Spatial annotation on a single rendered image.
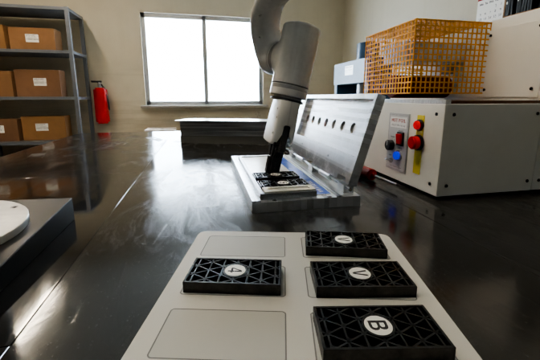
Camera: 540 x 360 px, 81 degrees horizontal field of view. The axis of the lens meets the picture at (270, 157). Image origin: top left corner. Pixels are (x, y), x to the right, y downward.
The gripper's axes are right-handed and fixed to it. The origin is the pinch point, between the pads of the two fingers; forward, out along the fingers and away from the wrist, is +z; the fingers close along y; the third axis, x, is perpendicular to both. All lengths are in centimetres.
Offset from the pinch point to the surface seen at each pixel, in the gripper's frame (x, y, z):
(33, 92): -193, -318, 21
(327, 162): 10.4, 6.1, -3.6
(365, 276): 0.7, 43.4, 2.4
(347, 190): 11.5, 15.8, -0.2
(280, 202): -1.8, 17.7, 3.5
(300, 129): 11.9, -21.7, -8.4
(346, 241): 2.4, 35.5, 2.0
